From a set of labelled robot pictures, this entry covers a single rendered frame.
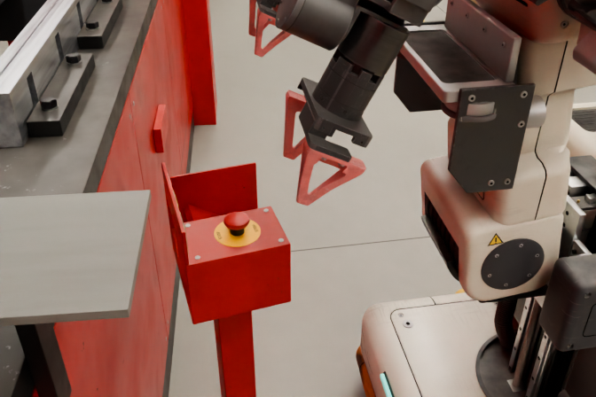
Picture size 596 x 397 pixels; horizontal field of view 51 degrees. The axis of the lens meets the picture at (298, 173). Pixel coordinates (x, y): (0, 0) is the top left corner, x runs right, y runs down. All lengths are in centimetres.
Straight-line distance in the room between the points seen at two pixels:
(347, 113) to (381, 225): 167
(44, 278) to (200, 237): 41
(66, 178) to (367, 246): 140
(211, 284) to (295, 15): 49
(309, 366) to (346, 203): 80
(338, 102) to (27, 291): 34
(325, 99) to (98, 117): 59
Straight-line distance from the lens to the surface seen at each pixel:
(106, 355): 106
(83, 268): 59
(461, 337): 154
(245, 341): 116
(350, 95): 63
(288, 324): 190
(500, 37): 86
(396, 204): 241
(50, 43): 127
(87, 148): 105
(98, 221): 65
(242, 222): 94
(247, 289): 98
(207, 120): 296
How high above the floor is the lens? 137
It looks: 32 degrees down
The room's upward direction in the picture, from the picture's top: straight up
